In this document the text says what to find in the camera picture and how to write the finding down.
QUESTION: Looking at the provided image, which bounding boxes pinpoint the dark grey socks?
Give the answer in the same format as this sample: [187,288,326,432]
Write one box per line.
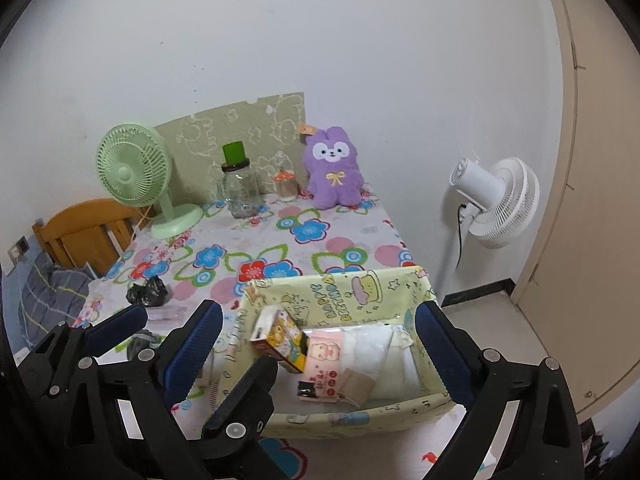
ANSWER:
[125,330,166,361]

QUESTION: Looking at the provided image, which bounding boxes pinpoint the beige door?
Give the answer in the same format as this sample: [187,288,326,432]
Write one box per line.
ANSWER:
[510,0,640,418]

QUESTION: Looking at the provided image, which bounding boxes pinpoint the green desk fan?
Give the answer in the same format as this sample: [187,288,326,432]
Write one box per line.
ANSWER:
[96,121,205,240]

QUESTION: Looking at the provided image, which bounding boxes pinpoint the pink tissue pack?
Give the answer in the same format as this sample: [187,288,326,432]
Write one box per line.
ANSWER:
[298,329,346,403]

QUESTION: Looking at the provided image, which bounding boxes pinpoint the black fan cable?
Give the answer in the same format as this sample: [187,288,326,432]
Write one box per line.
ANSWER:
[456,202,468,275]

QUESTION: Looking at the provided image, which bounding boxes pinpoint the white standing fan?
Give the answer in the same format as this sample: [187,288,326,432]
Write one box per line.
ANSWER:
[448,156,541,251]

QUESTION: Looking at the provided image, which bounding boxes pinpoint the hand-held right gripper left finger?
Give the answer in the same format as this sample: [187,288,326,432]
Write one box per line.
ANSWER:
[62,300,224,480]

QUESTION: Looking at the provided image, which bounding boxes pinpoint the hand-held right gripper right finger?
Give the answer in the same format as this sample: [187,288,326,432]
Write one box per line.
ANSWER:
[415,299,586,480]

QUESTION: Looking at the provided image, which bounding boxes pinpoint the glass jar with green lid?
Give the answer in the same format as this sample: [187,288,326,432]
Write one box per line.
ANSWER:
[215,141,262,218]

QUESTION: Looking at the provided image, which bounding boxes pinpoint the purple plush bunny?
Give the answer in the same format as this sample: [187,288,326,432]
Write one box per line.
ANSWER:
[298,125,365,210]

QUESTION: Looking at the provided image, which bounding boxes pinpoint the yellow cartoon tissue pack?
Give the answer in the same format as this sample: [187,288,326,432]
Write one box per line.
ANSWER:
[250,305,312,373]

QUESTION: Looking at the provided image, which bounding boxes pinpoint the cotton swab jar orange lid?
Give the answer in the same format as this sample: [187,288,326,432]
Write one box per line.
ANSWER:
[273,170,298,203]

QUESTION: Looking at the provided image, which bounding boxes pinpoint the wooden bed headboard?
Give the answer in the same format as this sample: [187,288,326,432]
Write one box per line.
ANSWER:
[32,199,151,278]

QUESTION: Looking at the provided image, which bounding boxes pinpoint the white cotton pad pack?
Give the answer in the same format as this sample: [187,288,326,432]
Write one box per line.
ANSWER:
[340,322,421,401]

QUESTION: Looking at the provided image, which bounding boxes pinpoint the black plastic bag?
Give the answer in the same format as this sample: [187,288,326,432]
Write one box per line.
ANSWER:
[126,276,169,307]

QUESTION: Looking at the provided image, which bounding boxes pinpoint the yellow cartoon printed box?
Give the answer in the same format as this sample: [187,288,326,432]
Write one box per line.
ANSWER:
[212,266,453,441]

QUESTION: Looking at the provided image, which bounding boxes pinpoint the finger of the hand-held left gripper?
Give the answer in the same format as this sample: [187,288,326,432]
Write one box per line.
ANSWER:
[200,357,279,461]
[82,305,149,357]

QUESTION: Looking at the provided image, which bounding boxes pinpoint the beige cloth pack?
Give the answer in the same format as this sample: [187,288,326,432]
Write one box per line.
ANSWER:
[336,367,377,407]

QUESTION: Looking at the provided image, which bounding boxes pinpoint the grey plaid pillow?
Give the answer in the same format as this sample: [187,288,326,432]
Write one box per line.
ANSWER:
[10,250,93,351]

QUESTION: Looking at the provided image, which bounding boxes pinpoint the green patterned board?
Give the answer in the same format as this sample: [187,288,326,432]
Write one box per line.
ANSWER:
[152,92,307,206]

